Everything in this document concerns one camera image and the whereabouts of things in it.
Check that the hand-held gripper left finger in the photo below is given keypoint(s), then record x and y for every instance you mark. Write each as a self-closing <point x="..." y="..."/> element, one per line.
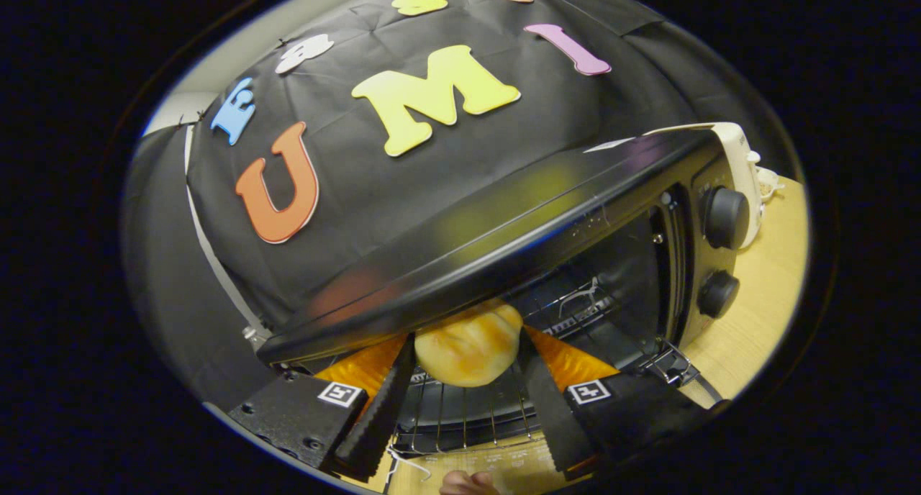
<point x="378" y="416"/>

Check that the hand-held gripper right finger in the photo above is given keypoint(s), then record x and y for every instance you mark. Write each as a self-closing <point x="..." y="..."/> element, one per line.
<point x="550" y="416"/>

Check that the golden round bread bun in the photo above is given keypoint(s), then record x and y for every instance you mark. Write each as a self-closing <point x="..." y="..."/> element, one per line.
<point x="468" y="347"/>

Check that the black toaster oven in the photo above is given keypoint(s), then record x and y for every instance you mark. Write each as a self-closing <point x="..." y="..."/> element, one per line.
<point x="504" y="229"/>

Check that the white pop-up toaster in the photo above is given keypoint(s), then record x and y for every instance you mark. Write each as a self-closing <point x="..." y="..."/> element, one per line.
<point x="741" y="150"/>

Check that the white divided snack dish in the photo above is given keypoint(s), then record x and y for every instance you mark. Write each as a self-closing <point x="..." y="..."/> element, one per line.
<point x="770" y="182"/>

